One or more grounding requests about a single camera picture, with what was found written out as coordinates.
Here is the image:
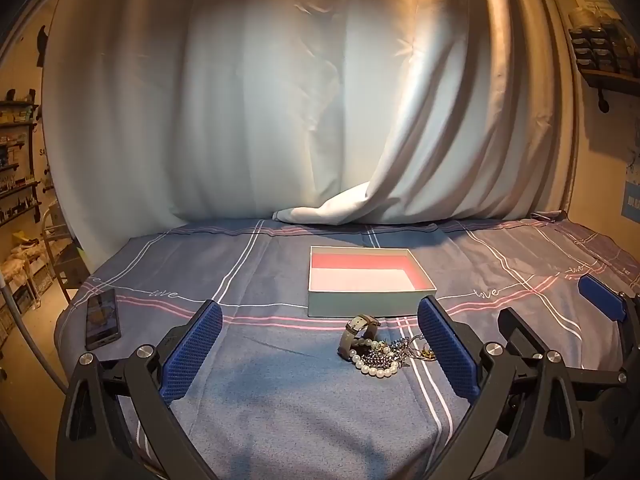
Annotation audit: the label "blue wall poster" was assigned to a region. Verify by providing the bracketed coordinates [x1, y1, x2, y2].
[621, 147, 640, 222]

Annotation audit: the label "wristwatch with beige strap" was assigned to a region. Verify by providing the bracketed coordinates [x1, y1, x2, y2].
[338, 314, 381, 360]

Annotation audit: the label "white pearl bracelet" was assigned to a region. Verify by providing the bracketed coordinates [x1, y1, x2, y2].
[349, 338, 405, 380]

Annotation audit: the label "white curtain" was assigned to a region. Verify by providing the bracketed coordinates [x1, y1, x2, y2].
[42, 0, 577, 227]

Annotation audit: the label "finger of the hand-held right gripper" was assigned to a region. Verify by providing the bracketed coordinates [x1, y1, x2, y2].
[498, 307, 547, 362]
[567, 274, 640, 387]

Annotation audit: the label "grey hose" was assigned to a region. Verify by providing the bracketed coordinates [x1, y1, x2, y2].
[0, 267, 68, 395]

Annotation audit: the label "metal frame chair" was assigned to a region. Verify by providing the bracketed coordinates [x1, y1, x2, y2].
[41, 204, 85, 305]

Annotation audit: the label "black smartphone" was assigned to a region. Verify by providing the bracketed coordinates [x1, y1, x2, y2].
[84, 287, 121, 352]

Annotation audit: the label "grey plaid bedsheet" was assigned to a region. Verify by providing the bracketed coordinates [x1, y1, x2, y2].
[53, 211, 640, 480]

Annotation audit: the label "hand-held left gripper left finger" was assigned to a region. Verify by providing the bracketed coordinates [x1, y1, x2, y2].
[55, 299, 224, 480]

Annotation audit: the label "cluttered wall shelves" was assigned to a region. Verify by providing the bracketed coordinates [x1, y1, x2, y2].
[0, 87, 43, 228]

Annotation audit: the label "box with pink lining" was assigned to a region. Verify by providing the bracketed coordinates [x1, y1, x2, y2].
[306, 245, 439, 319]

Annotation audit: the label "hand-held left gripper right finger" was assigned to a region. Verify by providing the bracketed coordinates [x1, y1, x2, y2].
[417, 295, 587, 480]

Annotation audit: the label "wall shelf with dark bottles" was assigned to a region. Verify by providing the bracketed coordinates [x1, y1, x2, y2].
[567, 4, 640, 113]

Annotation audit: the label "black wall sticker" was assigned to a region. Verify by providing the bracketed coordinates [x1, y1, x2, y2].
[35, 24, 49, 69]

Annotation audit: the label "silver beaded chain necklace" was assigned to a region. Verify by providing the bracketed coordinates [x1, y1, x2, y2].
[361, 339, 416, 368]

